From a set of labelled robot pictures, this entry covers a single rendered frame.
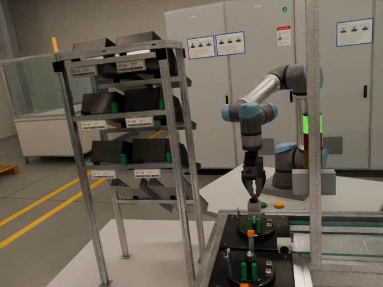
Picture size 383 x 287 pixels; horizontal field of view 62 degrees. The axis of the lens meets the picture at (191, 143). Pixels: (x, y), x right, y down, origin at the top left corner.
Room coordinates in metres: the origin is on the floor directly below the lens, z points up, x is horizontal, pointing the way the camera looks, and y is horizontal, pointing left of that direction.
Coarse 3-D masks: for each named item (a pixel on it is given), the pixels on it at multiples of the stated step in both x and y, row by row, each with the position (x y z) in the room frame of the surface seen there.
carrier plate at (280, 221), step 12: (228, 216) 1.18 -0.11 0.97; (240, 216) 1.17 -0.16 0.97; (264, 216) 1.14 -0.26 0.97; (276, 216) 1.13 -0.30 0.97; (228, 228) 1.08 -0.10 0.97; (276, 228) 1.05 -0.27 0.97; (288, 228) 1.04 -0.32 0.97; (228, 240) 1.00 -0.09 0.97; (240, 240) 0.99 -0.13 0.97; (264, 240) 0.98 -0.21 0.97; (276, 240) 0.97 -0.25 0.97; (276, 252) 0.92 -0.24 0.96
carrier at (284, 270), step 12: (228, 252) 0.79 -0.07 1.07; (240, 252) 0.92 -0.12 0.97; (264, 252) 0.91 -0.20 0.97; (216, 264) 0.88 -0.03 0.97; (228, 264) 0.87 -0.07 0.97; (240, 264) 0.83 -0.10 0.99; (252, 264) 0.76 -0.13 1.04; (264, 264) 0.82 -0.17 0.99; (276, 264) 0.84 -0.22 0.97; (288, 264) 0.84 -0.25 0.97; (216, 276) 0.82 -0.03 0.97; (228, 276) 0.79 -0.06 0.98; (240, 276) 0.78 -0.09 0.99; (252, 276) 0.76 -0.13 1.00; (264, 276) 0.77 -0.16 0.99; (276, 276) 0.79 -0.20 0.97; (288, 276) 0.78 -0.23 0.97
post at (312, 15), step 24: (312, 0) 0.85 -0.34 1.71; (312, 24) 0.85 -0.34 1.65; (312, 48) 0.85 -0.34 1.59; (312, 72) 0.85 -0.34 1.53; (312, 96) 0.84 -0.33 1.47; (312, 120) 0.84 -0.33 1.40; (312, 144) 0.84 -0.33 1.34; (312, 168) 0.84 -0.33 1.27; (312, 192) 0.84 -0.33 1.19; (312, 216) 0.84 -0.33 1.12; (312, 240) 0.84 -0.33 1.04
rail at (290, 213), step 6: (222, 210) 1.26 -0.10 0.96; (228, 210) 1.25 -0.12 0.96; (234, 210) 1.25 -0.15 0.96; (240, 210) 1.24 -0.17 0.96; (246, 210) 1.23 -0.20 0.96; (264, 210) 1.21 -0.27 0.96; (270, 210) 1.21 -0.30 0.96; (276, 210) 1.20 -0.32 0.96; (282, 210) 1.20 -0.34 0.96; (288, 210) 1.19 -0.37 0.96; (294, 210) 1.19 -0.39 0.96; (300, 210) 1.18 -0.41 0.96; (288, 216) 1.15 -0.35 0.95; (294, 216) 1.14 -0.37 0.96; (300, 216) 1.14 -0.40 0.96; (306, 216) 1.13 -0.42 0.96
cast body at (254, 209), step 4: (248, 200) 1.06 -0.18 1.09; (252, 200) 1.04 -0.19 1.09; (256, 200) 1.04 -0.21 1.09; (248, 204) 1.03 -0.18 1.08; (252, 204) 1.03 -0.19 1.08; (256, 204) 1.03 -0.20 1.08; (248, 208) 1.03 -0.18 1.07; (252, 208) 1.03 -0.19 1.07; (256, 208) 1.02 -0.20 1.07; (260, 208) 1.06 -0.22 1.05; (248, 212) 1.03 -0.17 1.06; (252, 212) 1.03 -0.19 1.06; (256, 212) 1.02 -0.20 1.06; (260, 212) 1.04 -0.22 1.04; (248, 216) 1.03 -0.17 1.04; (252, 216) 1.02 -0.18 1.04; (256, 216) 1.02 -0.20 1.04; (260, 216) 1.03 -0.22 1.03; (252, 220) 1.00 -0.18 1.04
